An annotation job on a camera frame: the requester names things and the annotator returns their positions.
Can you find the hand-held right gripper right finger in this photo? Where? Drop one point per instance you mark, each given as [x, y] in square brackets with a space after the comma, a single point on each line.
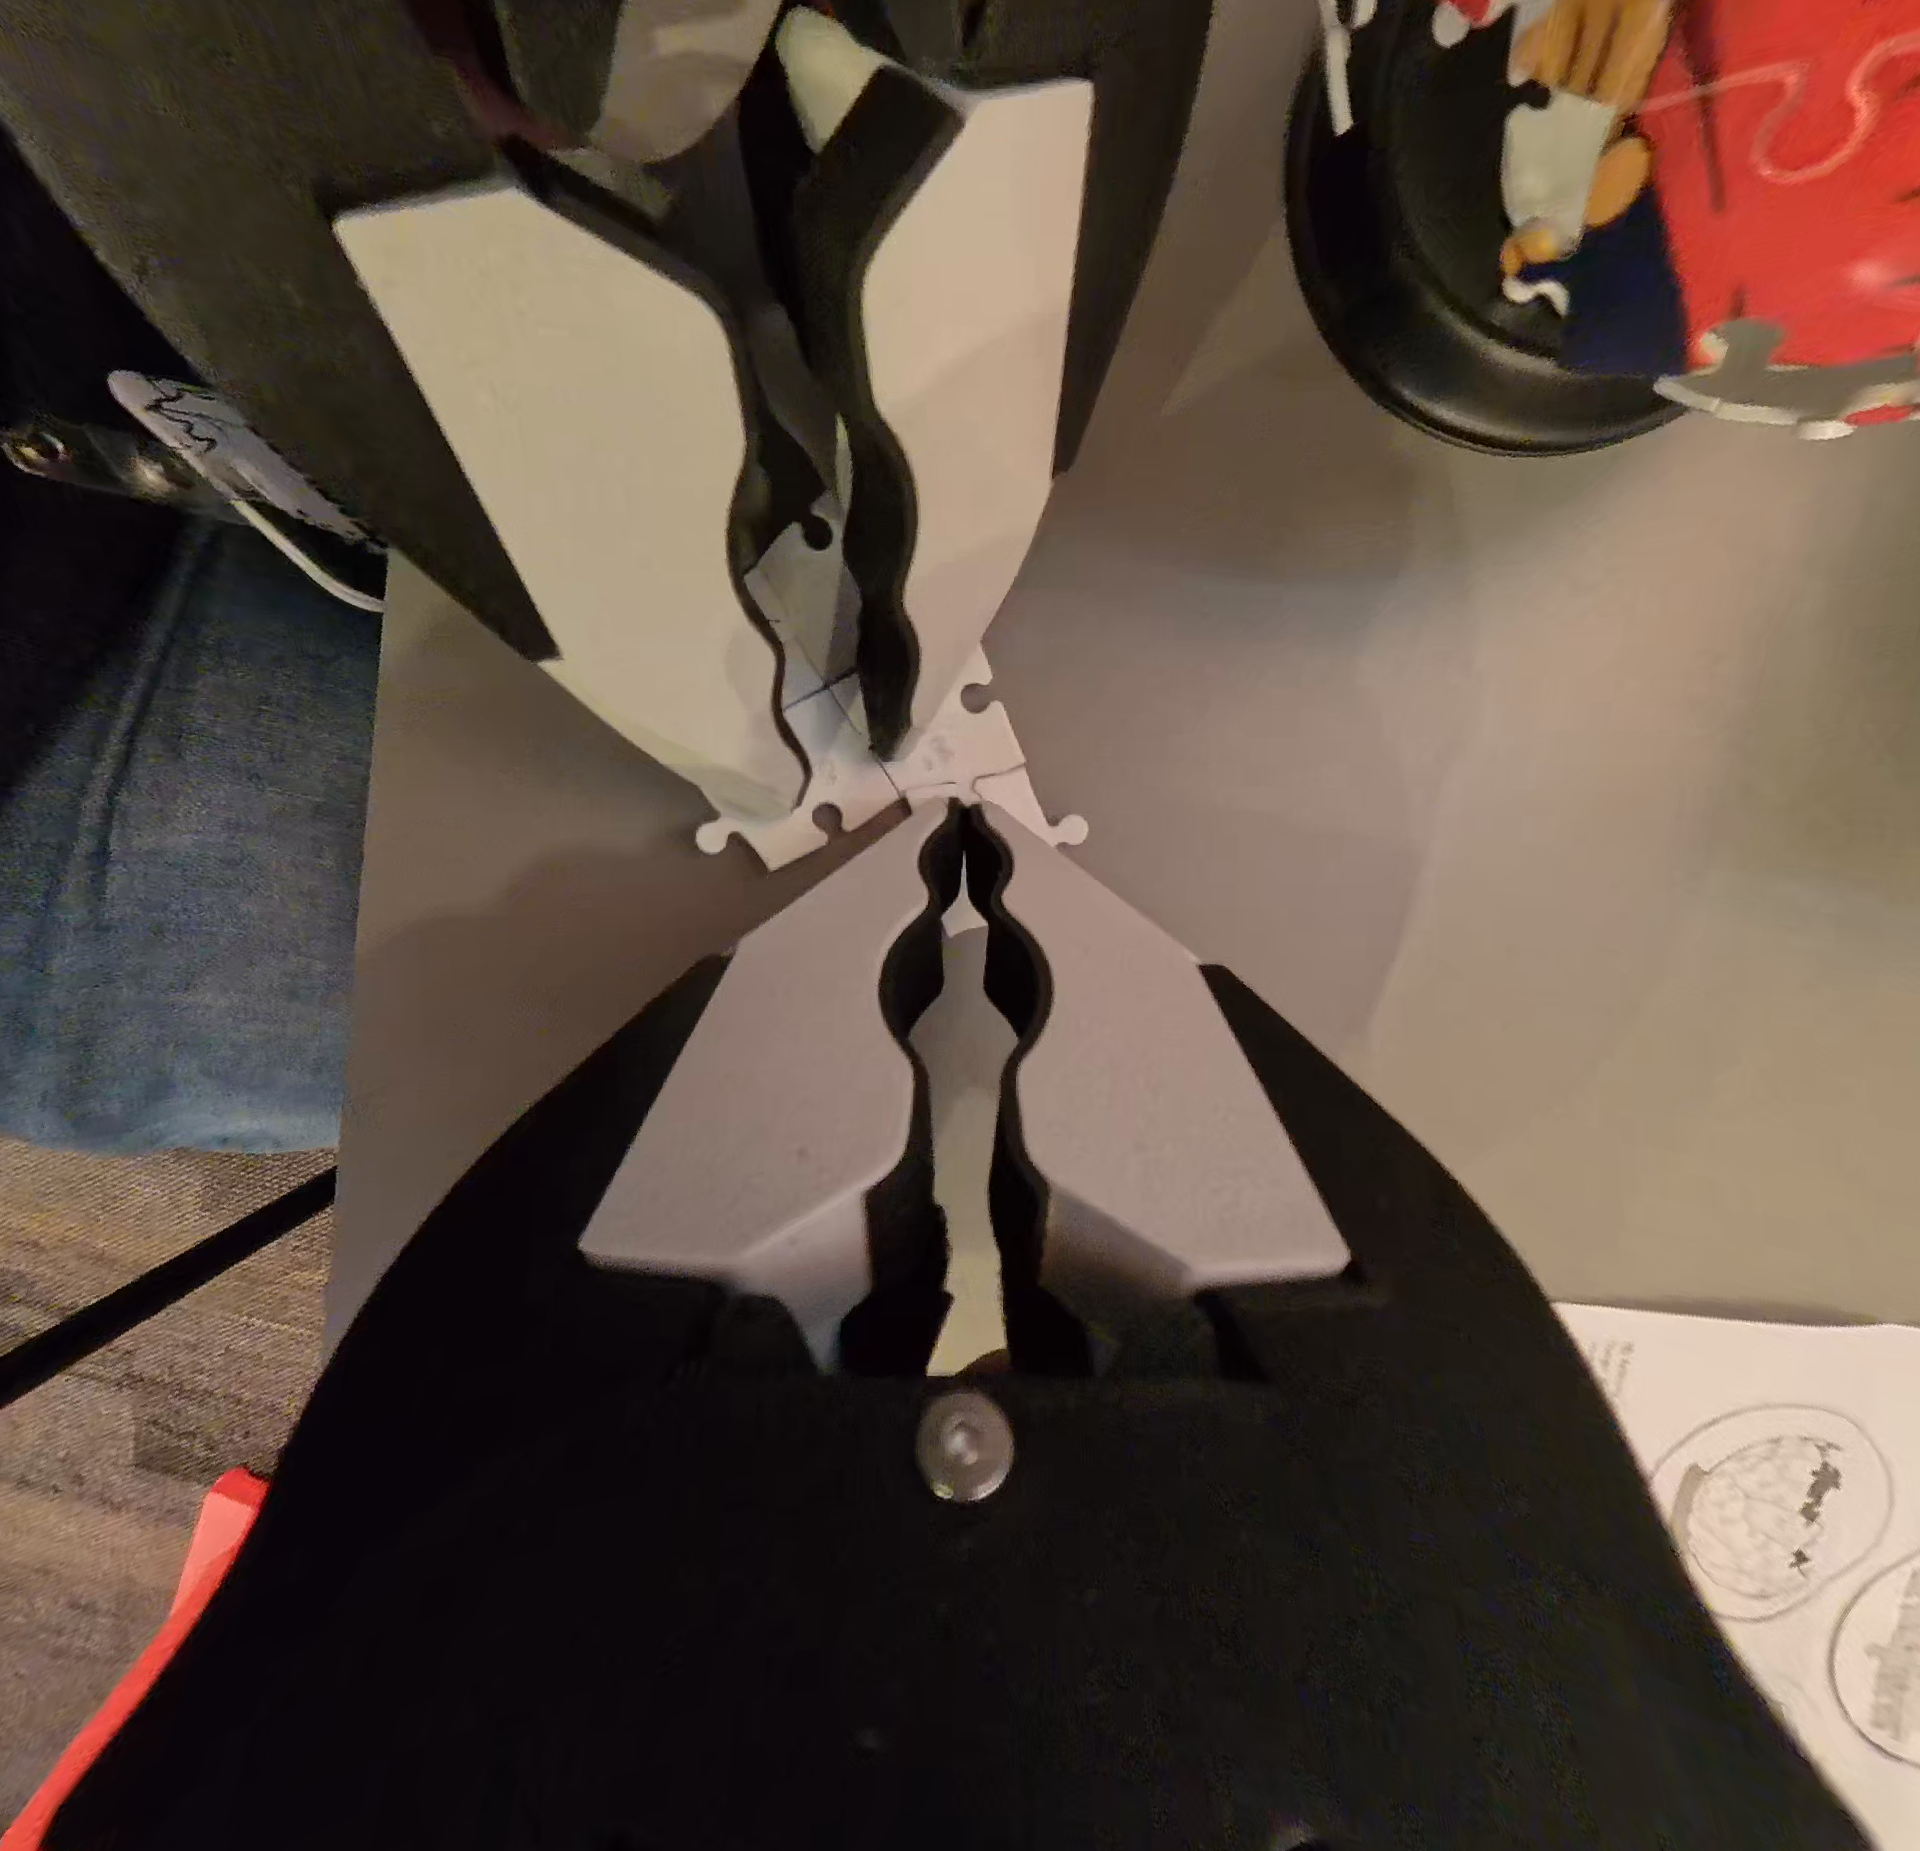
[1170, 1116]

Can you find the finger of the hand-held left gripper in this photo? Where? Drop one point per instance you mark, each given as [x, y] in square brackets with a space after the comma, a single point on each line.
[601, 426]
[977, 307]

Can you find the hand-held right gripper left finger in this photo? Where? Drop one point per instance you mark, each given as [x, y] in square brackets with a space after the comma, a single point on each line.
[765, 1116]

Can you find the joined white puzzle pieces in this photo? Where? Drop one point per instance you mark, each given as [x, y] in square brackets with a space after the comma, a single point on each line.
[977, 751]

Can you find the colourful puzzle ball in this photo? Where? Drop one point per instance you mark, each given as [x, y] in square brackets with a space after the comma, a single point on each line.
[1770, 154]

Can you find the black ball stand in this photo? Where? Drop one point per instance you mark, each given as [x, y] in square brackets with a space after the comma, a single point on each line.
[1396, 307]

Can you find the white instruction sheet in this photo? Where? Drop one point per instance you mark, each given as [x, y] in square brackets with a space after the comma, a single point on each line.
[1650, 1385]

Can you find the person's leg in blue jeans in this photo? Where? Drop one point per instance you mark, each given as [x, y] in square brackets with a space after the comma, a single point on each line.
[167, 861]

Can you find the orange red object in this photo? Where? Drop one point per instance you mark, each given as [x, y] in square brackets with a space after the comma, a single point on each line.
[167, 1625]

